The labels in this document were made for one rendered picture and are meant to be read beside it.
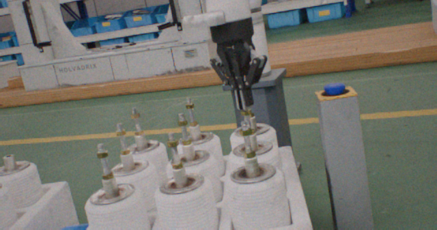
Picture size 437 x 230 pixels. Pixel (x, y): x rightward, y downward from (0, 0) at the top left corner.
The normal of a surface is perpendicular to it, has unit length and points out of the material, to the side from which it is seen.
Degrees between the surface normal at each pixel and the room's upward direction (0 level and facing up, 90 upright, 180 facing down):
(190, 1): 90
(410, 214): 0
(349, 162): 90
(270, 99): 90
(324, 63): 90
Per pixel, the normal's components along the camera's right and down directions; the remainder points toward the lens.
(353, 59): -0.33, 0.28
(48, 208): 0.98, -0.15
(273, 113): 0.42, 0.14
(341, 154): -0.06, 0.25
